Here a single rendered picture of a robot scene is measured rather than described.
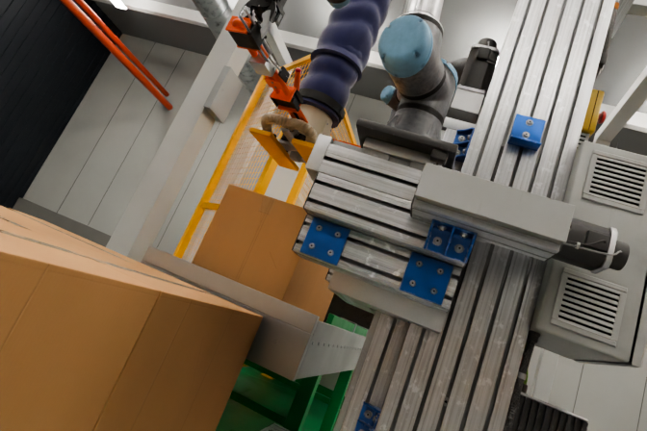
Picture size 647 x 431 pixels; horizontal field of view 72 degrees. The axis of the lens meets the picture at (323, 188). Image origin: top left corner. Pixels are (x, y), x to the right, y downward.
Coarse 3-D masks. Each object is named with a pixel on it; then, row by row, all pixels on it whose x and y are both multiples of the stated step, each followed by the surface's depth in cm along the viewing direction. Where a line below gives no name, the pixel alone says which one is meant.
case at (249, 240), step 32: (256, 192) 172; (224, 224) 171; (256, 224) 167; (288, 224) 164; (224, 256) 166; (256, 256) 163; (288, 256) 159; (256, 288) 158; (288, 288) 156; (320, 288) 189; (320, 320) 202
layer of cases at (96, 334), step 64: (0, 256) 54; (64, 256) 76; (0, 320) 57; (64, 320) 66; (128, 320) 80; (192, 320) 101; (256, 320) 137; (0, 384) 60; (64, 384) 70; (128, 384) 86; (192, 384) 110
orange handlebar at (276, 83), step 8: (232, 24) 127; (240, 24) 125; (248, 24) 126; (264, 48) 135; (272, 80) 149; (280, 80) 149; (272, 88) 156; (280, 88) 152; (288, 112) 170; (304, 120) 173; (352, 144) 180
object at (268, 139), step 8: (256, 128) 171; (256, 136) 173; (264, 136) 170; (272, 136) 169; (264, 144) 180; (272, 144) 175; (280, 144) 177; (272, 152) 185; (280, 152) 181; (280, 160) 191; (288, 160) 187; (296, 168) 195
